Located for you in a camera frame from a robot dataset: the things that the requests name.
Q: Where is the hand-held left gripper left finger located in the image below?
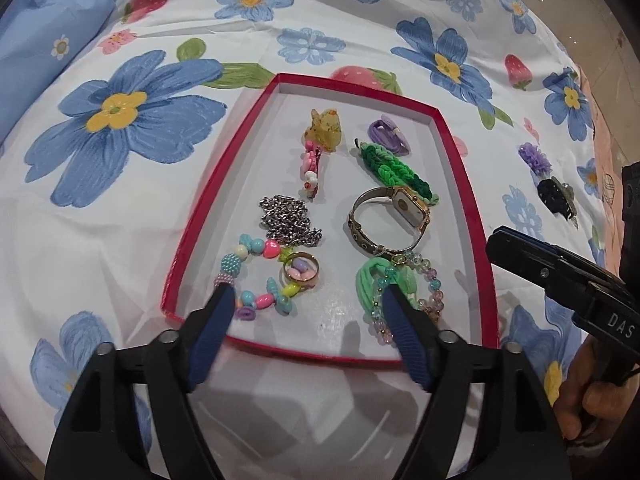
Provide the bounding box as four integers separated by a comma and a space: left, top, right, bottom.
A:
45, 284, 236, 480

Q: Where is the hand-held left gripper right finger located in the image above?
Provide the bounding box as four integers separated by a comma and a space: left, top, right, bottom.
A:
381, 287, 571, 480

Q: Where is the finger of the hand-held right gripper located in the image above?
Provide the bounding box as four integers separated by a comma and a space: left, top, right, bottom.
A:
486, 227, 601, 298
542, 244, 624, 289

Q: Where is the green hair tie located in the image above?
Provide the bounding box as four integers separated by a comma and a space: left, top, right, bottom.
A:
355, 256, 416, 322

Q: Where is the crystal bead bracelet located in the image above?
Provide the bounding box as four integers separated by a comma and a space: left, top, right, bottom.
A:
369, 252, 443, 346

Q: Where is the red-rimmed white tray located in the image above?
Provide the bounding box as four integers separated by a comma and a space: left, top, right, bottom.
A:
160, 72, 501, 372

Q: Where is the colorful bead bracelet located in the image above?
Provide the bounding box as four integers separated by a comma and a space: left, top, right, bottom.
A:
214, 232, 296, 322

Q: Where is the gold ring with beads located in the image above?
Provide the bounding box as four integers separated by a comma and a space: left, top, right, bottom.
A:
279, 252, 320, 297

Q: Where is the gold wrist watch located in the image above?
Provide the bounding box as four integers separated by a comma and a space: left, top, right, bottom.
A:
347, 185, 432, 256

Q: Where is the silver chain necklace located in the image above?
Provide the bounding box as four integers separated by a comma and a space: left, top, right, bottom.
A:
257, 195, 323, 248

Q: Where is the green braided bracelet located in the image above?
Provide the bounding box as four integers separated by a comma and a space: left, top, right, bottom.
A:
354, 139, 442, 207

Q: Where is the pink flower hair clip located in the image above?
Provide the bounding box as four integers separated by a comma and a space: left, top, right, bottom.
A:
299, 141, 323, 201

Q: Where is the person's right hand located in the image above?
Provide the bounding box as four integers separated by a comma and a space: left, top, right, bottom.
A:
557, 336, 640, 443

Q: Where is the black scrunchie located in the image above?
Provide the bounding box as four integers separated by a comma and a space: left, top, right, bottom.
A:
536, 176, 571, 213

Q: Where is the rhinestone hair claw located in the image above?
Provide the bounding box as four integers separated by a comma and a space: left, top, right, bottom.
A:
552, 180, 581, 231

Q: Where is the purple flower scrunchie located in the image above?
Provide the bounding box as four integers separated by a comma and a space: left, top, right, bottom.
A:
517, 142, 553, 178

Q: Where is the pink printed cloth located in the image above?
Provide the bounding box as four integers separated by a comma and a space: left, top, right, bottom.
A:
575, 65, 626, 281

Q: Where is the floral bedsheet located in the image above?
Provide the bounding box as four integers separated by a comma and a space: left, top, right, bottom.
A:
0, 0, 626, 480

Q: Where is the purple bow hair clip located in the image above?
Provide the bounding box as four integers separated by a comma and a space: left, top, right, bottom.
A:
367, 115, 412, 155

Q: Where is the yellow hair claw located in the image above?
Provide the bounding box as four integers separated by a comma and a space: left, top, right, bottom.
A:
302, 107, 345, 153

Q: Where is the blue floral pillow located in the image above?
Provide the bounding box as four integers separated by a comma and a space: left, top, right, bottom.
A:
0, 0, 118, 146

